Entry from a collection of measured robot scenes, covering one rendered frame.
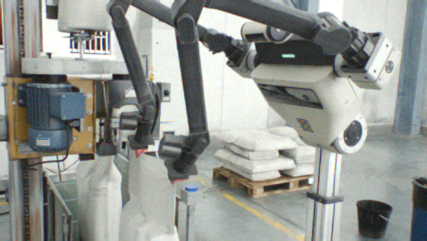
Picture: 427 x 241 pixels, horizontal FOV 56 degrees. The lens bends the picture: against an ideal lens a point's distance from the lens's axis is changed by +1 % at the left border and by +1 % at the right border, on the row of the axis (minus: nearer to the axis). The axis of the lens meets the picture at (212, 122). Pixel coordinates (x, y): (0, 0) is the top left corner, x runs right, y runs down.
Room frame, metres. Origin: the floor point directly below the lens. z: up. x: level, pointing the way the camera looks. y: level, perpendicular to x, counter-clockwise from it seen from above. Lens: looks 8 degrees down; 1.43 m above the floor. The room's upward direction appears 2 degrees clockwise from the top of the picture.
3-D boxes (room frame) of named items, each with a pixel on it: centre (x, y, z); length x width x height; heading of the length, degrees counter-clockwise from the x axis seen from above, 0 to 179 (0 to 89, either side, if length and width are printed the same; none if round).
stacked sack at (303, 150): (4.80, -1.12, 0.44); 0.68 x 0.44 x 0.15; 121
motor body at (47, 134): (1.46, 0.60, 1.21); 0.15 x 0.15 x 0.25
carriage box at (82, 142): (1.68, 0.70, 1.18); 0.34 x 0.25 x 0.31; 121
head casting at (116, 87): (1.88, 0.42, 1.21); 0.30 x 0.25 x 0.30; 31
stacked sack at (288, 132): (5.00, -1.03, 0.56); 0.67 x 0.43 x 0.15; 31
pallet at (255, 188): (4.81, -0.76, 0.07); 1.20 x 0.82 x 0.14; 123
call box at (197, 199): (1.79, 0.09, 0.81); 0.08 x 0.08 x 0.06; 31
